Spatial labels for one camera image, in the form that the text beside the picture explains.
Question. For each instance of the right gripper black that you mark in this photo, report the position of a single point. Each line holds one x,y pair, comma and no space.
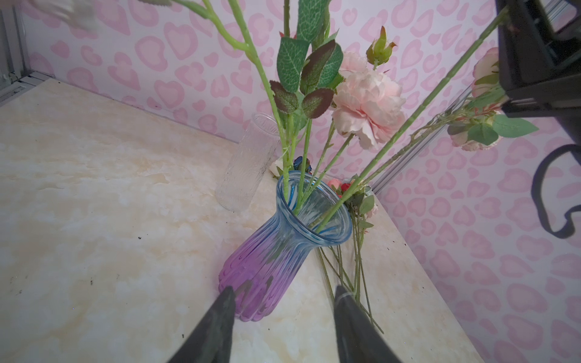
539,52

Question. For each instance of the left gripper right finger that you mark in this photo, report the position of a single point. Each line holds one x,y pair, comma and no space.
357,339

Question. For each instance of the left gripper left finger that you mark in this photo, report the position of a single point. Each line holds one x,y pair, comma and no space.
211,340

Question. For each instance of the purple glass vase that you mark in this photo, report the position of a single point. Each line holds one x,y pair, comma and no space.
264,266

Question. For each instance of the small mixed roses spray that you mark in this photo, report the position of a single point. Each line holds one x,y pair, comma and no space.
348,267

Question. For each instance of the clear glass cylinder vase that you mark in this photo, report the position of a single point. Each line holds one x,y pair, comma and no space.
248,164

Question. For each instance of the orange rose stem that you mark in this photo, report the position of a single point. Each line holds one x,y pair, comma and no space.
313,34

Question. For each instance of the pink peony branch with bud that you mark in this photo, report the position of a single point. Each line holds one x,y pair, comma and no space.
168,60

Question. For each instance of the pink peony flower stem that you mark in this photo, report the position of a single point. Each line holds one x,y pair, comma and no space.
365,103

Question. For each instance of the blue rose stem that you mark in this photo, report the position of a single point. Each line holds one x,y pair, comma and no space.
300,164

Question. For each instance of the right aluminium frame strut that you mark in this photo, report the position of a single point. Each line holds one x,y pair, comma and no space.
387,172

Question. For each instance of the aluminium frame strut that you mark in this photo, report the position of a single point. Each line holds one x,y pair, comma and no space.
17,76
387,172

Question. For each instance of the left aluminium frame strut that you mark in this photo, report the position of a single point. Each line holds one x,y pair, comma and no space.
17,76

